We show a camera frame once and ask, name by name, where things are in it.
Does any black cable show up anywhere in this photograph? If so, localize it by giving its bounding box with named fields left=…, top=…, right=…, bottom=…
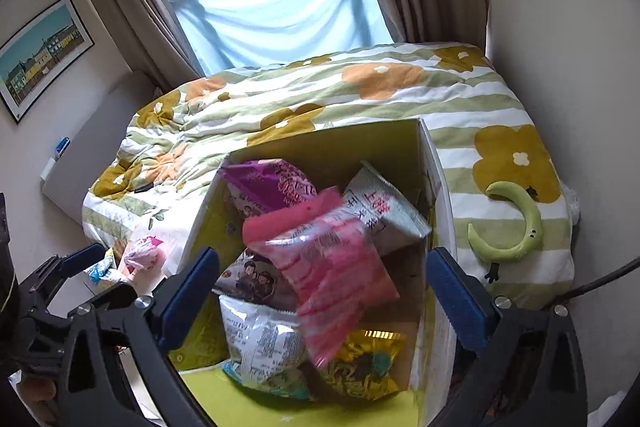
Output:
left=546, top=256, right=640, bottom=306

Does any pale pink snack bag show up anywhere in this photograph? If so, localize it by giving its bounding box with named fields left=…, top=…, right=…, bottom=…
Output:
left=122, top=235, right=165, bottom=275

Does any white cartoon-print snack bag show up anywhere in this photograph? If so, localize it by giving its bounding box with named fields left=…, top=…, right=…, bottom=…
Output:
left=213, top=249, right=297, bottom=312

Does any grey padded headboard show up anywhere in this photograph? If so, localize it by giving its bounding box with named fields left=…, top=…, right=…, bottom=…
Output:
left=41, top=70, right=155, bottom=227

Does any purple snack bag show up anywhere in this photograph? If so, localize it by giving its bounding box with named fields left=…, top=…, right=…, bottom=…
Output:
left=219, top=158, right=317, bottom=218

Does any light blue window cloth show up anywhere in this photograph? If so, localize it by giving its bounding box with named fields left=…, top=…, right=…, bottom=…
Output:
left=172, top=0, right=392, bottom=75

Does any floral striped duvet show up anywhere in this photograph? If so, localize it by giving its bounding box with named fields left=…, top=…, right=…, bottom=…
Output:
left=81, top=43, right=575, bottom=308

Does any green banana plush toy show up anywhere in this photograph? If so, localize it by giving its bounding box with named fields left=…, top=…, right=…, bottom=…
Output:
left=466, top=181, right=544, bottom=263

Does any yellow-green cardboard box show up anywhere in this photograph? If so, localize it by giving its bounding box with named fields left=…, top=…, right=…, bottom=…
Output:
left=180, top=119, right=456, bottom=426

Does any framed townscape picture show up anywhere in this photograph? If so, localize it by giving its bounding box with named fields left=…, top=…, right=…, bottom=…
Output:
left=1, top=0, right=94, bottom=124

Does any gold pillows chocolate snack bag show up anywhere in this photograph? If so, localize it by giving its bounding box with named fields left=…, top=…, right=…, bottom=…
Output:
left=319, top=329, right=407, bottom=401

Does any white blue snack bag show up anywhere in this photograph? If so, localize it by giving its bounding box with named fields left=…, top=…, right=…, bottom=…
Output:
left=219, top=295, right=311, bottom=400

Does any pink striped snack bag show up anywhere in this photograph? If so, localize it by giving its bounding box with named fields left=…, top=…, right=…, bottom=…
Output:
left=242, top=187, right=399, bottom=369

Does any grey-green corn snack bag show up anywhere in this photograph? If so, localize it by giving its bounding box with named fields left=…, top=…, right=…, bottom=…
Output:
left=343, top=161, right=432, bottom=257

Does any person's left hand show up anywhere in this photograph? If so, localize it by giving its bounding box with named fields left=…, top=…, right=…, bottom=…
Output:
left=16, top=374, right=56, bottom=426

